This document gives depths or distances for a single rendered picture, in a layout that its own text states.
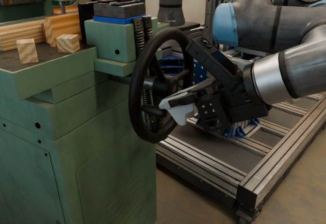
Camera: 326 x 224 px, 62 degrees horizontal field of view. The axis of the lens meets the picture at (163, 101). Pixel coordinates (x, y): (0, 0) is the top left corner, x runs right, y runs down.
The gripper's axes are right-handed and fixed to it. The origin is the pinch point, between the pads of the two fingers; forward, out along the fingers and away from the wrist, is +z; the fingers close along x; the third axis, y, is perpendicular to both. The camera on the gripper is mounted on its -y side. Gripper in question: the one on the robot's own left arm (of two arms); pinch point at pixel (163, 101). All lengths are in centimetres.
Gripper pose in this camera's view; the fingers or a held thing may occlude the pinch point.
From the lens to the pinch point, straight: 56.0
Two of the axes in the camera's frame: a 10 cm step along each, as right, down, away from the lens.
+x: 5.2, -3.8, 7.7
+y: 4.2, 8.9, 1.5
